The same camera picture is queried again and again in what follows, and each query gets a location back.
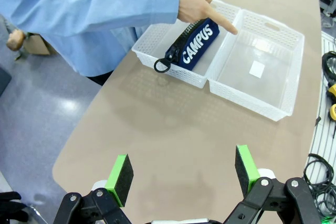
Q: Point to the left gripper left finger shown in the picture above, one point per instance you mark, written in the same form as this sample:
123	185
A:
122	179

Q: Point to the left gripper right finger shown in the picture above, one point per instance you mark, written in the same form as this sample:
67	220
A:
246	171

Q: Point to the navy Campus pencil pouch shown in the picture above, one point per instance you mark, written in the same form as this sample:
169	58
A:
199	43

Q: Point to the right forearm in blue sleeve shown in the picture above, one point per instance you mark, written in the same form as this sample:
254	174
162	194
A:
131	6

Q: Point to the person's left hand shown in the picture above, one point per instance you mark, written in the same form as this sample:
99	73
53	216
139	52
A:
15	40

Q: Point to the person's right hand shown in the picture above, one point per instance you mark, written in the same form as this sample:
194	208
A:
194	3

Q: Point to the white perforated plastic basket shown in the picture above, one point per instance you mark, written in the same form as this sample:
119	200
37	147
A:
252	90
155	37

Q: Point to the white ribbed platform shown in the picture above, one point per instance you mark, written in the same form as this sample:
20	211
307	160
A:
323	134

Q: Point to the yellow emergency stop box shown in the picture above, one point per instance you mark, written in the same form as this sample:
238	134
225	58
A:
333	90

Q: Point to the person in blue shirt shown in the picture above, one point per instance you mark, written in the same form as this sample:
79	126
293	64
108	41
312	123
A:
92	48

